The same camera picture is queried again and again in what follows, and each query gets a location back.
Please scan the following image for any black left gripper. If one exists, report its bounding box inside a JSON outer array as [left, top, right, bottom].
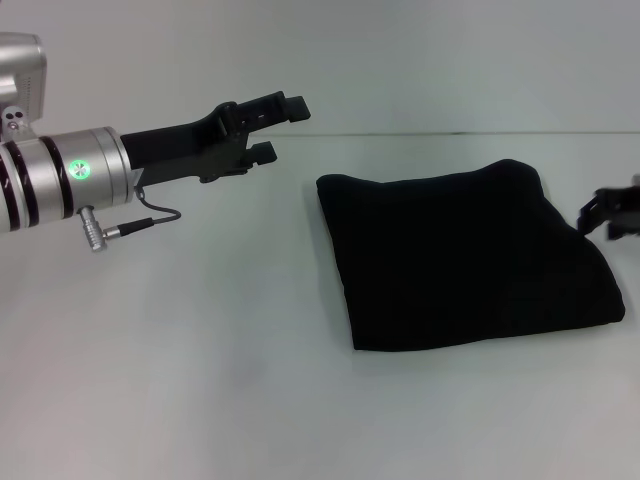
[[119, 91, 312, 185]]

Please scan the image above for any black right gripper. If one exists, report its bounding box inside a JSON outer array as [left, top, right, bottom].
[[576, 184, 640, 241]]

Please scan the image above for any black t-shirt with FREE print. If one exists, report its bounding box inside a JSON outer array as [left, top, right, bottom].
[[315, 158, 629, 354]]

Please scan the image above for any left arm cable with plug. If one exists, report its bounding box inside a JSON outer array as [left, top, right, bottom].
[[78, 187, 181, 254]]

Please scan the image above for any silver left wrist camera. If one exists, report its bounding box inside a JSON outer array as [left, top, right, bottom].
[[0, 32, 47, 137]]

